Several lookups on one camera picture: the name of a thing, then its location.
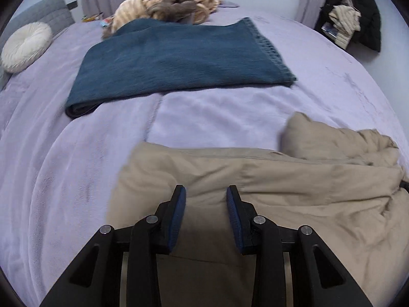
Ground tan brown striped plush blanket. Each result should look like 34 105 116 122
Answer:
101 0 222 39

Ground black hanging coat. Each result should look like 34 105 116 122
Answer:
315 0 381 52

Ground grey quilted headboard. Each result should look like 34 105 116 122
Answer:
0 0 76 90

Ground blue white hanging tag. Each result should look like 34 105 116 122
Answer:
321 22 337 39

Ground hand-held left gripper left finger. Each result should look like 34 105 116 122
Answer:
40 185 187 307

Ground beige hanging down jacket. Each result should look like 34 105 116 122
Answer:
329 5 361 50

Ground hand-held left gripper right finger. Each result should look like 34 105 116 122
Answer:
226 185 374 307

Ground folded blue jeans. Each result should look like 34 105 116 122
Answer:
65 17 296 119

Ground pile of small bedside objects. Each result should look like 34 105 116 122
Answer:
81 12 104 23

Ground round white pleated cushion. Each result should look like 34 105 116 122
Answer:
1 22 52 73

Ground beige puffer jacket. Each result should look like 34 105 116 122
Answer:
107 112 409 307

